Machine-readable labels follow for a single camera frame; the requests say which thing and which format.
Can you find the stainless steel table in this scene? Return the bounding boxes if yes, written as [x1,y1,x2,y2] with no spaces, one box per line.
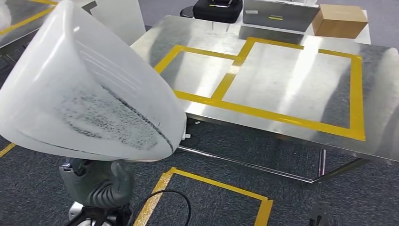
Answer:
[0,0,60,49]

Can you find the grey laptop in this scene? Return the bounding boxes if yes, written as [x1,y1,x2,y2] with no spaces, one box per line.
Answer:
[242,0,321,33]

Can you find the white partition panel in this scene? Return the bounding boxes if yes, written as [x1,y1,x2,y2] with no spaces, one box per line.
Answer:
[81,0,147,47]

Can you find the yellow floor tape square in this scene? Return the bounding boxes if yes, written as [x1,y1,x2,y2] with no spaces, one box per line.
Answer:
[133,167,274,226]

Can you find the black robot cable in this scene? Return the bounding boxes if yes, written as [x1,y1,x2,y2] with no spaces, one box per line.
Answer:
[127,190,192,226]

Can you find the yellow tape table outline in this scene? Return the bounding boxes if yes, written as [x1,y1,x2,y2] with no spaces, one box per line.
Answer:
[0,0,59,37]

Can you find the stainless steel workbench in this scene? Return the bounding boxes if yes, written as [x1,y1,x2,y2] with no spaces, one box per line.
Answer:
[130,15,399,189]

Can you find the large white plastic part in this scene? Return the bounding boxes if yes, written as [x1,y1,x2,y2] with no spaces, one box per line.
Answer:
[0,0,188,162]

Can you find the black bag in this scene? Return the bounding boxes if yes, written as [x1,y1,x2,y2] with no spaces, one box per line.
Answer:
[192,0,244,24]

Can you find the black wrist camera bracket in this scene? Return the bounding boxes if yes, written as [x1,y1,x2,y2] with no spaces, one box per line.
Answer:
[67,205,132,226]

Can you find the brown cardboard box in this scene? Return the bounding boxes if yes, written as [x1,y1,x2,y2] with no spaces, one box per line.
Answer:
[311,3,369,40]

